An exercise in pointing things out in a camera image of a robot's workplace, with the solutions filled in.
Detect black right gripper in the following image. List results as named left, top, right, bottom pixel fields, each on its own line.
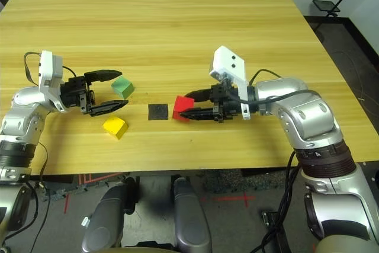
left=180, top=79, right=242, bottom=123

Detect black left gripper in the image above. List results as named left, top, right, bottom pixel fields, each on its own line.
left=60, top=69, right=130, bottom=117

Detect green wooden block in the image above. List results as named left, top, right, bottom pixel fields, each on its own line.
left=111, top=75, right=135, bottom=100

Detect red wooden block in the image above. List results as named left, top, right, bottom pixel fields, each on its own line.
left=172, top=95, right=195, bottom=123

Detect yellow wooden block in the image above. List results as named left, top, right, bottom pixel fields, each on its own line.
left=102, top=116, right=129, bottom=140

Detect black square pad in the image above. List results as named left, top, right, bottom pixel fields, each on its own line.
left=147, top=103, right=169, bottom=121

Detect silver right robot leg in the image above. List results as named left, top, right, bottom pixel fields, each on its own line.
left=173, top=177, right=213, bottom=253

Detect silver robot leg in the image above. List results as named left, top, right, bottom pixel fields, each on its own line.
left=173, top=177, right=213, bottom=253
left=81, top=177, right=136, bottom=253

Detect silver left robot leg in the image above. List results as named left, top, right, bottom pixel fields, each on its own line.
left=81, top=177, right=136, bottom=253

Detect black box on floor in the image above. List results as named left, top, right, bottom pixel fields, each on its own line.
left=262, top=211, right=285, bottom=238

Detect tan robot torso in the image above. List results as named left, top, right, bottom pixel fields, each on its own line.
left=118, top=245, right=178, bottom=253

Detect black stand plate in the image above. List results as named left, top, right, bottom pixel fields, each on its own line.
left=313, top=0, right=341, bottom=12

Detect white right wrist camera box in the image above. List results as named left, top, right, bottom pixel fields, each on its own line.
left=208, top=46, right=252, bottom=120

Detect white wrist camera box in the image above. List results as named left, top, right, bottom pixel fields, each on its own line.
left=208, top=46, right=252, bottom=120
left=37, top=50, right=70, bottom=114

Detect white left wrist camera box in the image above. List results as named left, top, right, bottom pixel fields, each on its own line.
left=37, top=50, right=70, bottom=114

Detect black left camera cable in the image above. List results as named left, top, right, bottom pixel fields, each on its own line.
left=24, top=52, right=42, bottom=85

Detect black camera cable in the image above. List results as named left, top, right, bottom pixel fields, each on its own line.
left=24, top=52, right=42, bottom=85
left=248, top=69, right=309, bottom=112

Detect black right camera cable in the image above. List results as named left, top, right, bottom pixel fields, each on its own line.
left=248, top=69, right=309, bottom=112

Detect thin black left hanging cable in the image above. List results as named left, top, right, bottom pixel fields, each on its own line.
left=5, top=142, right=50, bottom=242

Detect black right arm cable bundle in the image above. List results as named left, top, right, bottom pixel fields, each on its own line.
left=260, top=150, right=300, bottom=253

